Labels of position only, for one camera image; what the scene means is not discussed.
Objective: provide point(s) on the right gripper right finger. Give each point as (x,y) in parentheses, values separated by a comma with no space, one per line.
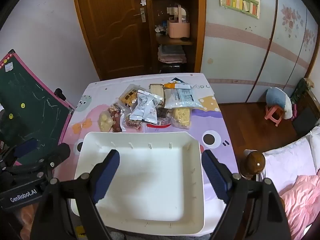
(232,189)

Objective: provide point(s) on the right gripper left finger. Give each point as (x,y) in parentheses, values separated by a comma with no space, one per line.
(92,187)

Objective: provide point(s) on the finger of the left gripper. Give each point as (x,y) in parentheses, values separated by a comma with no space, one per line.
(46,164)
(9,156)

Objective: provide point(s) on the white plastic tray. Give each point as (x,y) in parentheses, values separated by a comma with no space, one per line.
(158,186)

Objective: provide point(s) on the yellow puff snack bag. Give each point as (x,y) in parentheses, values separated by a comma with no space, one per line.
(105,121)

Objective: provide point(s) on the nut mix snack packet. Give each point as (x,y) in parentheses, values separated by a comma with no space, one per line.
(133,124)

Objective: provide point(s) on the brown chocolate snack packet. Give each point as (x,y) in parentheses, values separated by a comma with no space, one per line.
(117,115)

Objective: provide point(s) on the yellow cracker snack bag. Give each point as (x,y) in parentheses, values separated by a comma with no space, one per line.
(181,118)

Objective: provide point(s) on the dark snack packet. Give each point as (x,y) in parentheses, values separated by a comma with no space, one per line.
(163,117)

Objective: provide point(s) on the silver snack packet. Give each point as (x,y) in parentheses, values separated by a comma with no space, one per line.
(145,109)

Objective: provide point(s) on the orange biscuit snack bag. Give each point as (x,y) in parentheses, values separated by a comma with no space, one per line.
(129,97)

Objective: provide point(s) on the large white blue snack bag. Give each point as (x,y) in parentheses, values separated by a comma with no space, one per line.
(181,98)

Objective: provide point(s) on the orange white snack bar packet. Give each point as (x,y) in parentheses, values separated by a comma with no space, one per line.
(176,83)

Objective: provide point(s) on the beige wafer cracker pack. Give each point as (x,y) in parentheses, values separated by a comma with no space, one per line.
(158,89)

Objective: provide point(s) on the wooden bedpost knob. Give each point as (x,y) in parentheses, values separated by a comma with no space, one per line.
(253,164)

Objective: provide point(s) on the white bed pillow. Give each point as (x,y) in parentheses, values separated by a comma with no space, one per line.
(285,164)

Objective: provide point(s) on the cartoon printed tablecloth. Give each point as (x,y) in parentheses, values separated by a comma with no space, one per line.
(207,127)

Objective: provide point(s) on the pink blanket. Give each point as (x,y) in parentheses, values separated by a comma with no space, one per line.
(302,204)

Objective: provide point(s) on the pink plastic stool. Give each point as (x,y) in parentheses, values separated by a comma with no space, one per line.
(274,113)

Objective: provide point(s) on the folded cloth stack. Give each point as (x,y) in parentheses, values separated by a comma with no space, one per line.
(171,54)

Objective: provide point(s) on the pink basket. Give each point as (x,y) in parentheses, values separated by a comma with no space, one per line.
(178,29)

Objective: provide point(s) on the brown wooden door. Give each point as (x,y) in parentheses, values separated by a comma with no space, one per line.
(117,36)

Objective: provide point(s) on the wooden corner shelf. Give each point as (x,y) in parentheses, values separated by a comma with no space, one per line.
(194,12)

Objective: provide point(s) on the green chalkboard pink frame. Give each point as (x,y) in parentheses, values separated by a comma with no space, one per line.
(29,109)

